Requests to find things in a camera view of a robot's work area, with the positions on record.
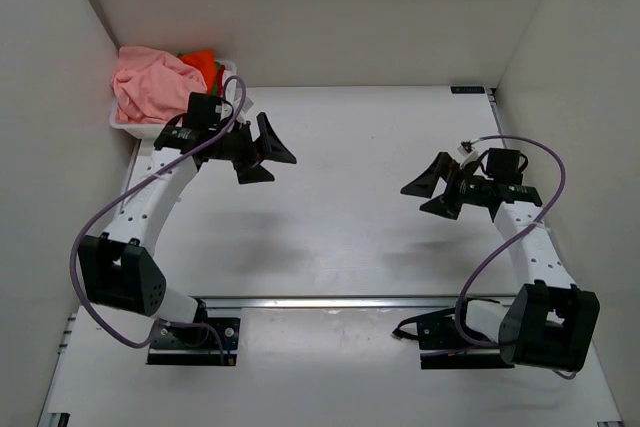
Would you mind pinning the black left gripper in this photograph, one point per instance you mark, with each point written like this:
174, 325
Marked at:
251, 157

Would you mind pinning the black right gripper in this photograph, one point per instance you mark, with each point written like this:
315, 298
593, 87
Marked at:
444, 167

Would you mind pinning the pink t shirt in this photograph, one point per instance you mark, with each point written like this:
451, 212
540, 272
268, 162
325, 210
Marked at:
152, 86

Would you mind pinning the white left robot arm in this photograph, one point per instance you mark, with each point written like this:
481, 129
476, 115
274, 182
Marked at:
117, 269

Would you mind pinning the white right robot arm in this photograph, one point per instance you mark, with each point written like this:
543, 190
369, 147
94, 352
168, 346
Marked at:
550, 322

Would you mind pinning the red garment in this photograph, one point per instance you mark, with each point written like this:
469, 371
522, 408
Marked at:
222, 82

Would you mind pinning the white plastic basket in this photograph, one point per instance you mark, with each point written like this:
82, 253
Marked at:
151, 131

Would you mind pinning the black label plate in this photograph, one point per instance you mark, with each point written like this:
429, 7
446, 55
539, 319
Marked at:
467, 90

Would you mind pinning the orange t shirt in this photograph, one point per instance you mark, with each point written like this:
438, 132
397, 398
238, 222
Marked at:
204, 61

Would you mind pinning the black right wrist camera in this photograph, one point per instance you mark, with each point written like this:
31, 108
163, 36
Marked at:
506, 166

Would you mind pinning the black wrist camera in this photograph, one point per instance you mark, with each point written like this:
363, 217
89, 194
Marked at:
506, 166
205, 111

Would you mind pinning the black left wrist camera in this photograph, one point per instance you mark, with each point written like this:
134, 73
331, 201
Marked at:
205, 111

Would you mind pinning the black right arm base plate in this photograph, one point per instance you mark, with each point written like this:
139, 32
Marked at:
441, 347

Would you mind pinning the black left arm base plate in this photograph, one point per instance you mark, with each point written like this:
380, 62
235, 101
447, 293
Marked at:
196, 346

